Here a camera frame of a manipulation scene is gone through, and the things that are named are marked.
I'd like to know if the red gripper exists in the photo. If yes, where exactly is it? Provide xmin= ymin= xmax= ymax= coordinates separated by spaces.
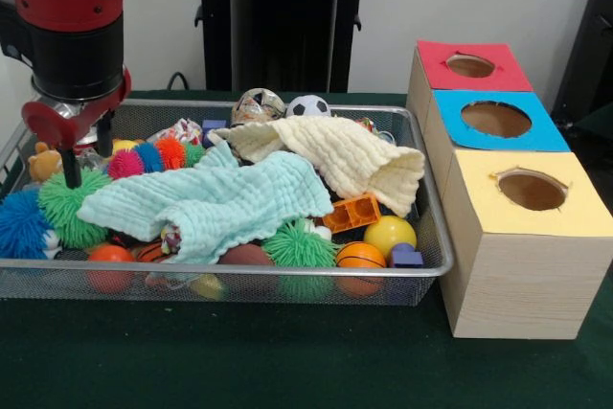
xmin=21 ymin=65 xmax=133 ymax=190

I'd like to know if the mint green waffle cloth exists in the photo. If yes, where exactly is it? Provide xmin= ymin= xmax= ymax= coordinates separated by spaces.
xmin=76 ymin=143 xmax=335 ymax=266

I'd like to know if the cream waffle cloth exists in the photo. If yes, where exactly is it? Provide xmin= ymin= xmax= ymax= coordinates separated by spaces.
xmin=210 ymin=115 xmax=426 ymax=218

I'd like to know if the shallow mesh bin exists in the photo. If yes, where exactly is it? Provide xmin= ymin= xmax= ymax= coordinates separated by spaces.
xmin=0 ymin=97 xmax=454 ymax=307

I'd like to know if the wooden box with three holes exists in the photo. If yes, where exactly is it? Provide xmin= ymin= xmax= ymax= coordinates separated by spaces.
xmin=405 ymin=39 xmax=613 ymax=341

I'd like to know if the green spiky ball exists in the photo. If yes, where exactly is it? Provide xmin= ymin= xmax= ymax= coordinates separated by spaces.
xmin=261 ymin=219 xmax=342 ymax=303
xmin=37 ymin=168 xmax=114 ymax=250

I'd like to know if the blue spiky ball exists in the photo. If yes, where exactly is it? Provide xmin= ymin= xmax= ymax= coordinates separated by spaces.
xmin=0 ymin=188 xmax=58 ymax=261

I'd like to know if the red ball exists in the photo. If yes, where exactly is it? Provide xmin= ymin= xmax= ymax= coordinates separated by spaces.
xmin=85 ymin=244 xmax=137 ymax=295

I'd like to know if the brown toy football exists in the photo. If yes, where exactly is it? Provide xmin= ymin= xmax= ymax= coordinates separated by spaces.
xmin=217 ymin=243 xmax=277 ymax=267

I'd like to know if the dark green table cloth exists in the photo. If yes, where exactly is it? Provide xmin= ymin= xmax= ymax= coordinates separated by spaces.
xmin=0 ymin=88 xmax=613 ymax=409

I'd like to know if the orange building brick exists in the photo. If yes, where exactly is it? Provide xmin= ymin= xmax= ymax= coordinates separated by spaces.
xmin=321 ymin=192 xmax=383 ymax=234

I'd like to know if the small orange basketball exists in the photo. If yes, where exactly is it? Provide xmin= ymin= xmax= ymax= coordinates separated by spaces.
xmin=334 ymin=239 xmax=389 ymax=298

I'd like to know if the yellow ball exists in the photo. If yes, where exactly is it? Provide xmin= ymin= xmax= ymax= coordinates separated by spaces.
xmin=363 ymin=215 xmax=418 ymax=260

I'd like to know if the black upright panel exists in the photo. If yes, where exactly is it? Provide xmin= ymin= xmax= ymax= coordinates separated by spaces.
xmin=550 ymin=0 xmax=613 ymax=130

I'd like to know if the black cable loop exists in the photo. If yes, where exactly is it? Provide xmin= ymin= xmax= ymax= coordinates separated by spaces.
xmin=166 ymin=71 xmax=191 ymax=92

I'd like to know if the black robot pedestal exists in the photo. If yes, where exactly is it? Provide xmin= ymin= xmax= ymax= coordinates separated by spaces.
xmin=184 ymin=0 xmax=387 ymax=94

